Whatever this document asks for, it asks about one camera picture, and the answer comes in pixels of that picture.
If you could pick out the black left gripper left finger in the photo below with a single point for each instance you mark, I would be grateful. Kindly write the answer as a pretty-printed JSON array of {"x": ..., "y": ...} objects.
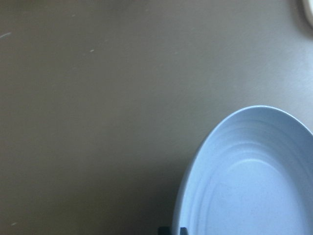
[{"x": 164, "y": 231}]

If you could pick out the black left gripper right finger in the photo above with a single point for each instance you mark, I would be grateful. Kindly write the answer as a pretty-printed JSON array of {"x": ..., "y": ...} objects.
[{"x": 183, "y": 231}]

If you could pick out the blue plate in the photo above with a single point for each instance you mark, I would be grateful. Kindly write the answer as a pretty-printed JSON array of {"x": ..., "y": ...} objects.
[{"x": 252, "y": 175}]

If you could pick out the white rectangular tray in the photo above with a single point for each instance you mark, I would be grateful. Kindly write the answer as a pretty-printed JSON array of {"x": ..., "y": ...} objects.
[{"x": 308, "y": 9}]

